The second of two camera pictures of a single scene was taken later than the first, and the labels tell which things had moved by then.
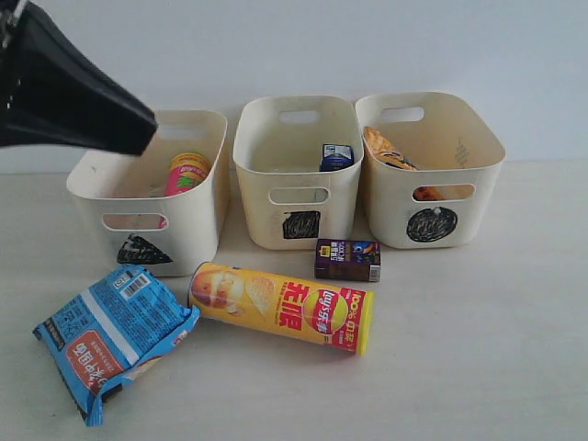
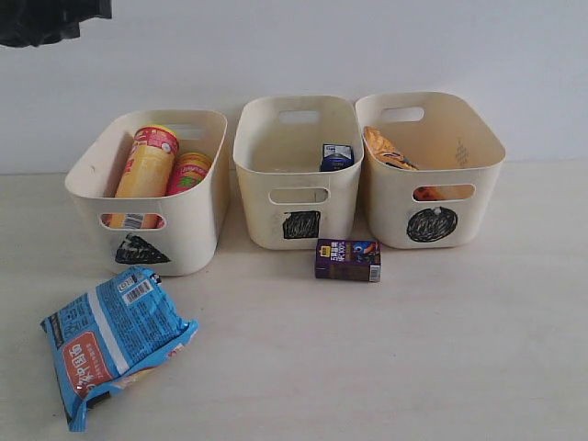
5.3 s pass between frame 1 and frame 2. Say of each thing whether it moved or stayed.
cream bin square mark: stayed
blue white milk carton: stayed
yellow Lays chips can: moved
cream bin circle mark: stayed
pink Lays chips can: stayed
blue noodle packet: moved
